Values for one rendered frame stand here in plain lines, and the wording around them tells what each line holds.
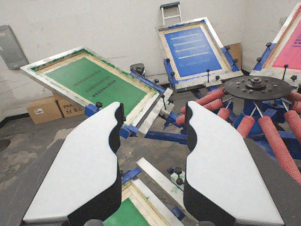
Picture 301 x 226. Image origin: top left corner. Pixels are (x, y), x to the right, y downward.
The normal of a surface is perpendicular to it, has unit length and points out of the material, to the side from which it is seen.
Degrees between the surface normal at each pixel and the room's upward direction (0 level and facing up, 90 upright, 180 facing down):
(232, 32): 90
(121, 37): 90
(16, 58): 90
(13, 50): 90
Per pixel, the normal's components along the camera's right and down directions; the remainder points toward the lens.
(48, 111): 0.19, 0.47
